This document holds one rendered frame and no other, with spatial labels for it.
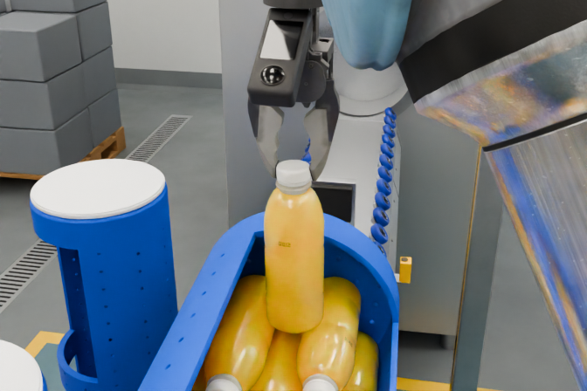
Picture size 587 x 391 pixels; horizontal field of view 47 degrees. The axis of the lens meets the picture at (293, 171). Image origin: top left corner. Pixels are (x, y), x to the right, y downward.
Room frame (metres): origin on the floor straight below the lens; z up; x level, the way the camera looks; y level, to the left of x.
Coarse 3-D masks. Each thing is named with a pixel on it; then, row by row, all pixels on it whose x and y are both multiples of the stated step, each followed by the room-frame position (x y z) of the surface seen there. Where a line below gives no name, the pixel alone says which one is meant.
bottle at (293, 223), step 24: (288, 192) 0.69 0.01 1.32; (312, 192) 0.71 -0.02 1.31; (264, 216) 0.71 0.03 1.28; (288, 216) 0.68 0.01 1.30; (312, 216) 0.68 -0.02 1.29; (264, 240) 0.70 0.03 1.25; (288, 240) 0.67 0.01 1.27; (312, 240) 0.68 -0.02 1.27; (288, 264) 0.67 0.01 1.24; (312, 264) 0.68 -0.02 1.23; (288, 288) 0.67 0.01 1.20; (312, 288) 0.68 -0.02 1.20; (288, 312) 0.67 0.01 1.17; (312, 312) 0.68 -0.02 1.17
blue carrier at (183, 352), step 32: (256, 224) 0.79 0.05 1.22; (224, 256) 0.73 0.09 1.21; (256, 256) 0.82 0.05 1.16; (352, 256) 0.75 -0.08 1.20; (384, 256) 0.80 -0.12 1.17; (192, 288) 0.72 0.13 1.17; (224, 288) 0.64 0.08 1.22; (384, 288) 0.74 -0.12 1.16; (192, 320) 0.60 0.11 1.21; (384, 320) 0.79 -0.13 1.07; (160, 352) 0.59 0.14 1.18; (192, 352) 0.54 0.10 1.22; (384, 352) 0.75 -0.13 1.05; (160, 384) 0.51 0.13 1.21; (192, 384) 0.49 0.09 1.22; (384, 384) 0.68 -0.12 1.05
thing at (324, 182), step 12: (312, 180) 1.23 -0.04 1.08; (324, 180) 1.23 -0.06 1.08; (336, 180) 1.23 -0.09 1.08; (348, 180) 1.23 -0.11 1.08; (324, 192) 1.21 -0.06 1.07; (336, 192) 1.21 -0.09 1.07; (348, 192) 1.20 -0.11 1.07; (324, 204) 1.21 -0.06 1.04; (336, 204) 1.21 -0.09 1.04; (348, 204) 1.20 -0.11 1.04; (336, 216) 1.21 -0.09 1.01; (348, 216) 1.20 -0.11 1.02
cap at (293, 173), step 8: (288, 160) 0.73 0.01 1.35; (296, 160) 0.73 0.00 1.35; (280, 168) 0.70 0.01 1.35; (288, 168) 0.70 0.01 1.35; (296, 168) 0.70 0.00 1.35; (304, 168) 0.70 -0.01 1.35; (280, 176) 0.70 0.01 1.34; (288, 176) 0.69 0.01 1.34; (296, 176) 0.69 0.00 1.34; (304, 176) 0.69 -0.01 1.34; (288, 184) 0.69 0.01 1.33; (296, 184) 0.69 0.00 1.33; (304, 184) 0.70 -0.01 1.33
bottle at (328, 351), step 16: (336, 288) 0.76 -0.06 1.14; (352, 288) 0.78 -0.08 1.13; (336, 304) 0.73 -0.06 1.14; (352, 304) 0.74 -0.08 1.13; (336, 320) 0.70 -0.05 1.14; (352, 320) 0.71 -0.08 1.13; (304, 336) 0.68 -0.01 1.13; (320, 336) 0.66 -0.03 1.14; (336, 336) 0.67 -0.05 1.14; (352, 336) 0.69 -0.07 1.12; (304, 352) 0.65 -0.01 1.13; (320, 352) 0.64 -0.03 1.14; (336, 352) 0.64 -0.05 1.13; (352, 352) 0.66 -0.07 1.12; (304, 368) 0.63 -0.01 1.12; (320, 368) 0.62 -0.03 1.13; (336, 368) 0.63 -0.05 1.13; (352, 368) 0.65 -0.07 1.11; (304, 384) 0.61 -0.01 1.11; (336, 384) 0.62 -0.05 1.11
